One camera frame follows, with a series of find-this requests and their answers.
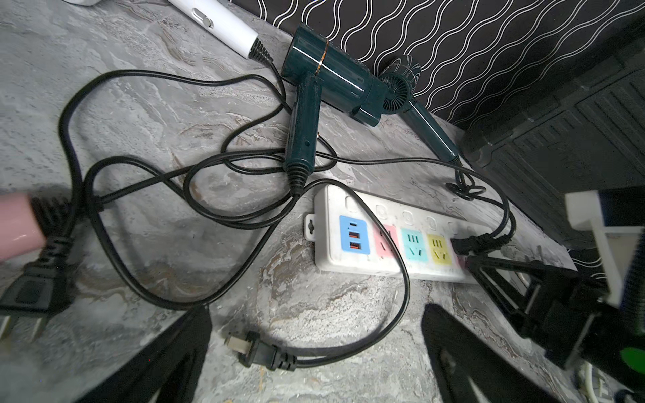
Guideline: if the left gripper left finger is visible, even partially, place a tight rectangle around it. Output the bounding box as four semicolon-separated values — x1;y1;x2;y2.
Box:
78;307;212;402

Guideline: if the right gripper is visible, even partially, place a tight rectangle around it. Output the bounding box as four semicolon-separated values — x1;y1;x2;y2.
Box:
465;255;644;388

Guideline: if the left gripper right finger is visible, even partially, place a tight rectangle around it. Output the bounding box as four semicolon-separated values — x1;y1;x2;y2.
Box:
421;303;557;402

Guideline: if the black cord white back dryer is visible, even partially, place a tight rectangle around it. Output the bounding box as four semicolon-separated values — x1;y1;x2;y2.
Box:
57;49;339;311

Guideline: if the white multicolour power strip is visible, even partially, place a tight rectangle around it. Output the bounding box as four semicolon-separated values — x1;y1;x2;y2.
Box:
303;185;490;284

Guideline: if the black plastic tool case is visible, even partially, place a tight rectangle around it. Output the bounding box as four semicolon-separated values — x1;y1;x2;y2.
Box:
460;25;644;250

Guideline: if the pink hair dryer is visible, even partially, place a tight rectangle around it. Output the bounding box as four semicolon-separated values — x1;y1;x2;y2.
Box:
0;193;46;262

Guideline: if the green dryer back right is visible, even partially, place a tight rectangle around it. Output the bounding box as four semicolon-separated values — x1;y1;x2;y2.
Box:
379;65;460;166

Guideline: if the green dryer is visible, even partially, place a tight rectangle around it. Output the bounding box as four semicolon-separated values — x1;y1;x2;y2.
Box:
282;24;387;196
379;65;460;166

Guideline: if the green dryer back left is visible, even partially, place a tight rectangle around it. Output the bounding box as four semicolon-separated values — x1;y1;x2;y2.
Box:
282;24;387;196

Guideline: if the white dryer at back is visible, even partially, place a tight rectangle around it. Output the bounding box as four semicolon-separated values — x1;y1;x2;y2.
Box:
169;0;273;67

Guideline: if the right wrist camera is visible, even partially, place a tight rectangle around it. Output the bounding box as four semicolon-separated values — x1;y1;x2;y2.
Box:
564;186;644;336

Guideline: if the black cord pink dryer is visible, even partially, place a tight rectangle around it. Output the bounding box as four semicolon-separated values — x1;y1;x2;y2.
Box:
1;194;73;339

